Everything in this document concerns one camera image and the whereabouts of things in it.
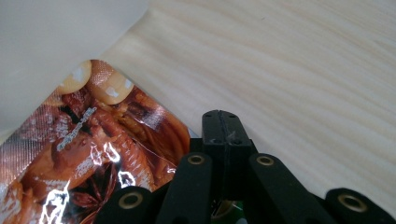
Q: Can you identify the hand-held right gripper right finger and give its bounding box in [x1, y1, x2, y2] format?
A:
[220, 109, 258, 201]

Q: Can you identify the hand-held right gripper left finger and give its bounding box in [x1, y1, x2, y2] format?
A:
[201, 109, 227, 201]

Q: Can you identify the red-brown snack packet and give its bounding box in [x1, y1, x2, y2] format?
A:
[0, 59, 191, 224]

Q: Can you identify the clear plastic container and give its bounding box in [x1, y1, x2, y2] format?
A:
[0, 0, 151, 145]

